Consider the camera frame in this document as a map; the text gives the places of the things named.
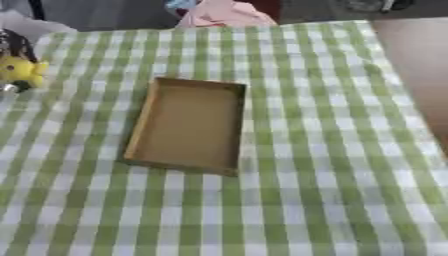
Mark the yellow soft toy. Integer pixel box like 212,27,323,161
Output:
0,55,51,90

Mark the tan cardboard box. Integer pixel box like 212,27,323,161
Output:
117,76,249,178

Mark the person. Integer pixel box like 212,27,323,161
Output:
162,0,284,29

